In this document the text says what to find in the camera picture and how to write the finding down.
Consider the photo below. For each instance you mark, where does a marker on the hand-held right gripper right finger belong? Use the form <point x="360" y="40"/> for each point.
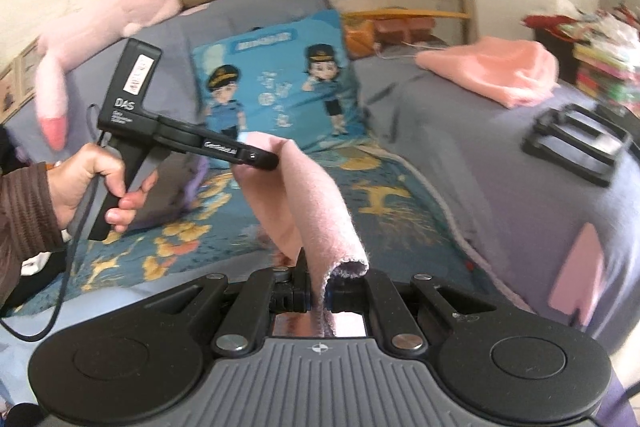
<point x="340" y="299"/>

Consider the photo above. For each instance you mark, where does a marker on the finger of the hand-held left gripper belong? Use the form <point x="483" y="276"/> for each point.
<point x="240" y="153"/>

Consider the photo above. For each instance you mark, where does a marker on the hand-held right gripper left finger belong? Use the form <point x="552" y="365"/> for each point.
<point x="299" y="299"/>

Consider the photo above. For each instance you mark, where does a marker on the pink and blue fringed scarf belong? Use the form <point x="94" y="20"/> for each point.
<point x="310" y="197"/>

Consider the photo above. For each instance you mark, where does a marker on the person's left forearm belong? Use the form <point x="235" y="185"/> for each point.
<point x="25" y="217"/>

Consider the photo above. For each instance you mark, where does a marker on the person's left hand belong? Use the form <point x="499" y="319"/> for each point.
<point x="80" y="177"/>

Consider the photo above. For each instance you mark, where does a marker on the purple folded garment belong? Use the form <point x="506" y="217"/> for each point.
<point x="199" y="172"/>

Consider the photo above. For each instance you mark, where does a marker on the blue cartoon print pillow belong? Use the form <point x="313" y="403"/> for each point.
<point x="280" y="82"/>

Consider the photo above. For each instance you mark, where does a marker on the pink plush toy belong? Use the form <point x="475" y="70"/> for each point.
<point x="100" y="27"/>

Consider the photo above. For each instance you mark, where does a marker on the lilac grey printed pillow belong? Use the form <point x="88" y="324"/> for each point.
<point x="175" y="37"/>

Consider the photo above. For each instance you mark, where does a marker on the blue patterned quilt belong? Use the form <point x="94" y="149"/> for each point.
<point x="400" y="217"/>

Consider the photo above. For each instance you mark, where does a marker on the white cloth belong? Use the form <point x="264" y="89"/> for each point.
<point x="32" y="263"/>

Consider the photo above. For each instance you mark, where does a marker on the lilac grey duvet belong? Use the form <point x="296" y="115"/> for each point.
<point x="500" y="187"/>

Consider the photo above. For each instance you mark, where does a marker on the brown wooden box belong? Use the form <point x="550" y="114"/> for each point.
<point x="405" y="28"/>

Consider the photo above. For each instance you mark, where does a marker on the black garment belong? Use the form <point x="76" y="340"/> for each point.
<point x="20" y="289"/>

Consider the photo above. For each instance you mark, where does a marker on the pink fleece blanket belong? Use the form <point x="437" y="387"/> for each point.
<point x="490" y="67"/>

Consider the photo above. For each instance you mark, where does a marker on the stack of colourful books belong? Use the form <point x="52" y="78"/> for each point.
<point x="605" y="72"/>

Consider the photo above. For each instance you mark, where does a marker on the black plastic frame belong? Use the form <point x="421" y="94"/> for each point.
<point x="537" y="144"/>

